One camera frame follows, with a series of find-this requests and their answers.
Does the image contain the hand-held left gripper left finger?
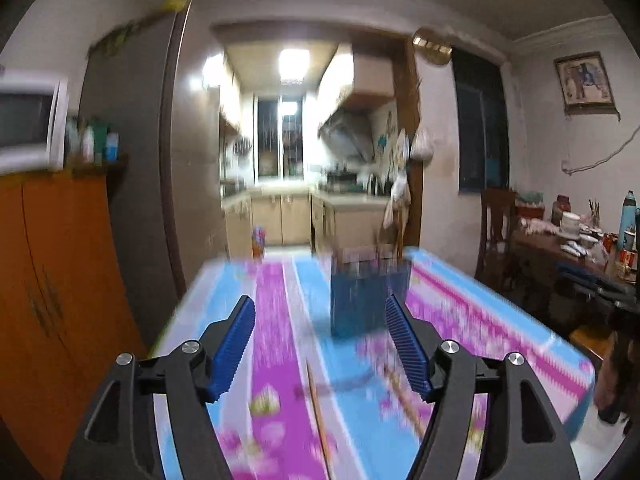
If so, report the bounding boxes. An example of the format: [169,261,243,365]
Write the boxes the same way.
[62,294,257,480]

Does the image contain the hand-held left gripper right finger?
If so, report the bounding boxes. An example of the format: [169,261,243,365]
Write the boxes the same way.
[384,293,581,480]

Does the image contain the single wooden chopstick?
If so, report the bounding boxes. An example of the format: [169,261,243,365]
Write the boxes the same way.
[305,360,333,468]
[381,362,428,436]

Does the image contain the blue perforated utensil holder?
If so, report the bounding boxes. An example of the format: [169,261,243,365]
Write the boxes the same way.
[329,247,412,339]

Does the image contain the wooden stool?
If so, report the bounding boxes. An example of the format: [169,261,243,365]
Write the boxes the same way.
[570,322,619,361]

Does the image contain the blue thermos bottle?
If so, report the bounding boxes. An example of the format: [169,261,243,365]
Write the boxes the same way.
[617,190,639,251]

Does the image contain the dark wooden dining table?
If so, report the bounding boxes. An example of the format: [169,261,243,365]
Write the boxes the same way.
[512,230,640,321]

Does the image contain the stack of white bowls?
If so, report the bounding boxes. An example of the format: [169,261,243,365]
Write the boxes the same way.
[557,211,584,239]

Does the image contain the red jar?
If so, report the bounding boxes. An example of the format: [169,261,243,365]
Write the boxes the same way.
[551,195,572,226]

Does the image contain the pink cloth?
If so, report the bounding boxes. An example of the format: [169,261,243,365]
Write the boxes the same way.
[520,217,556,236]

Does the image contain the dark wooden chair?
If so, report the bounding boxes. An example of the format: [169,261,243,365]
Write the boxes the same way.
[475,187,521,291]

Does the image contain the lower kitchen cabinets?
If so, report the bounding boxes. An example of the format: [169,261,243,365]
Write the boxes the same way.
[222,192,396,251]

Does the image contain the kitchen cabinets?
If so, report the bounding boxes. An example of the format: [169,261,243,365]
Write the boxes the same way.
[217,55,251,139]
[222,192,396,251]

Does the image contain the hanging kitchen cloth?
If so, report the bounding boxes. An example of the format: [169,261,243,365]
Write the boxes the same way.
[382,175,414,256]

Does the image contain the orange wooden cabinet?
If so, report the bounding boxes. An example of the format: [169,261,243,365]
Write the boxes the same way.
[0,167,151,480]

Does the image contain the hanging white plastic bag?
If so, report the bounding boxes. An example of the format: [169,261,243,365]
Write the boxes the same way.
[410,125,434,163]

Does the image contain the grey refrigerator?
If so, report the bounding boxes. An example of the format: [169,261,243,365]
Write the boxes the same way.
[80,0,226,361]

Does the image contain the kitchen window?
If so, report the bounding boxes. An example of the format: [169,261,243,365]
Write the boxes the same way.
[255,95,306,181]

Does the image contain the framed elephant picture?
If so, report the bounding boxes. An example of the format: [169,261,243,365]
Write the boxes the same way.
[553,51,617,116]

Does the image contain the range hood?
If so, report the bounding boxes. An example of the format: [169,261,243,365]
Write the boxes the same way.
[317,107,379,161]

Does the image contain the dark barred window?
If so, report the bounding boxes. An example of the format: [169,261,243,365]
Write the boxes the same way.
[451,46,511,194]

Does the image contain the upper kitchen cabinets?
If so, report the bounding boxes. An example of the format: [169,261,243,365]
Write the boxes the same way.
[217,55,251,139]

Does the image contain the green container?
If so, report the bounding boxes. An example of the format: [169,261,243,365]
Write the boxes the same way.
[92,119,109,162]

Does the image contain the kitchen ceiling light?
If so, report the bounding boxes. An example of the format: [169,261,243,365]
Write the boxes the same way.
[277,49,309,84]

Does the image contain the white microwave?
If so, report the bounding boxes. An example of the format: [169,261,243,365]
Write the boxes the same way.
[0,74,70,173]

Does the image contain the green artificial plant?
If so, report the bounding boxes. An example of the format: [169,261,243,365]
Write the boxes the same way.
[87,12,166,58]

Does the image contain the white wall cable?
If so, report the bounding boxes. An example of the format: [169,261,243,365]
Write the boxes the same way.
[560,130,640,176]

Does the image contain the flower wall sticker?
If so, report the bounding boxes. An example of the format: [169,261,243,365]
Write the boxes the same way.
[377,115,401,171]

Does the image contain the round gold wall clock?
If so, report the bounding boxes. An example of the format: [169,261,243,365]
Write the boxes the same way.
[412,26,454,66]

